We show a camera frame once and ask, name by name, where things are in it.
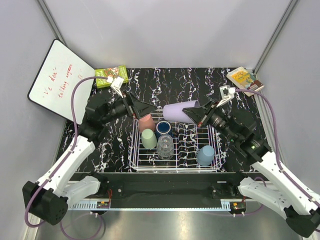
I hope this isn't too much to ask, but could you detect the white dry-erase board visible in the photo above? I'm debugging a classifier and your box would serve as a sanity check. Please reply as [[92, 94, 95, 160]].
[[27, 39, 95, 121]]

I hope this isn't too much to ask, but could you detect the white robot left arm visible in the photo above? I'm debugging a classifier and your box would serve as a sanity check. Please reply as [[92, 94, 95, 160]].
[[22, 92, 157, 228]]

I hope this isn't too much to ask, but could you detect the light blue plastic cup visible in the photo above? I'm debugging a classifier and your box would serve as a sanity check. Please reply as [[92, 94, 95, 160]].
[[196, 145, 215, 167]]

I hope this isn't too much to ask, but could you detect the dark blue ceramic mug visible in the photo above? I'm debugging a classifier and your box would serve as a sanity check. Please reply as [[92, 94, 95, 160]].
[[155, 120, 173, 139]]

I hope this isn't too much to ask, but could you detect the green paperback book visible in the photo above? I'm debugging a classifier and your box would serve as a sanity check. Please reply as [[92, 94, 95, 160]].
[[94, 65, 129, 89]]

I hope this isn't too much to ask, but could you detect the yellow paperback book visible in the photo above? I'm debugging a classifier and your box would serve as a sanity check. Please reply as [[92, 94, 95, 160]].
[[227, 66, 255, 89]]

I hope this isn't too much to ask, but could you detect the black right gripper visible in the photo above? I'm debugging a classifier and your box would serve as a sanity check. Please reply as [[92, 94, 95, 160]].
[[183, 98, 239, 143]]

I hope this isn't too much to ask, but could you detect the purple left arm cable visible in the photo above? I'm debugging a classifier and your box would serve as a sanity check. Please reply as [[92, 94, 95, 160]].
[[24, 76, 113, 239]]

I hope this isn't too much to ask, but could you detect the lilac plastic cup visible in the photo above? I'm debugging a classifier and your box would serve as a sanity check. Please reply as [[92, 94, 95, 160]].
[[163, 100, 200, 124]]

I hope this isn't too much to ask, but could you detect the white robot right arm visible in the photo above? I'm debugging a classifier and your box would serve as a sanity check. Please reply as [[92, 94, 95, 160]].
[[182, 102, 320, 238]]

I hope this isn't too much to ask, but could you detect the white wire dish rack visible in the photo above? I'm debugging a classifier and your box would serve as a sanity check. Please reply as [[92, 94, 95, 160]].
[[128, 119, 226, 173]]

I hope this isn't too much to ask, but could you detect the red paperback book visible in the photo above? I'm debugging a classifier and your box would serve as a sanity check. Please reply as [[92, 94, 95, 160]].
[[243, 79, 265, 92]]

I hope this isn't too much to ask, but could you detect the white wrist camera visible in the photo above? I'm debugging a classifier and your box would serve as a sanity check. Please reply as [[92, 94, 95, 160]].
[[217, 85, 236, 107], [107, 76, 124, 98]]

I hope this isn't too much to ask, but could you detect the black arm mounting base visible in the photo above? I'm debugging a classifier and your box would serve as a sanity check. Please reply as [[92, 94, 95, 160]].
[[79, 171, 253, 210]]

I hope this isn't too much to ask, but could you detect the green plastic cup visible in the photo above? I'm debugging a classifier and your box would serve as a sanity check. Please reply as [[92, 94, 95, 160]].
[[141, 129, 157, 149]]

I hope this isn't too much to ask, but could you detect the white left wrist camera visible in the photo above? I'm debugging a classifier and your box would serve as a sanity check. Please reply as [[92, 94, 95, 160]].
[[107, 76, 124, 98]]

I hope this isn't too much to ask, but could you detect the pink plastic cup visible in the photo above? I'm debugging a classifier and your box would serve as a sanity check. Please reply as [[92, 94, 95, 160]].
[[138, 114, 156, 133]]

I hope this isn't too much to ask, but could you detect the white slotted cable duct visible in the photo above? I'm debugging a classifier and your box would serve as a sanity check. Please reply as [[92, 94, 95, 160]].
[[68, 200, 110, 211]]

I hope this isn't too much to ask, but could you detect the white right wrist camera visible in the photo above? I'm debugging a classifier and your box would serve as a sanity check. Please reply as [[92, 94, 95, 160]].
[[217, 85, 236, 107]]

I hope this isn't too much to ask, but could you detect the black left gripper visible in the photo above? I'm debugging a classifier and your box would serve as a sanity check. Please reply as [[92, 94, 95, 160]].
[[101, 90, 157, 125]]

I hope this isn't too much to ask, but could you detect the clear glass tumbler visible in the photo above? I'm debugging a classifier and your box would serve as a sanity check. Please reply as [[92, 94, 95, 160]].
[[156, 134, 174, 160]]

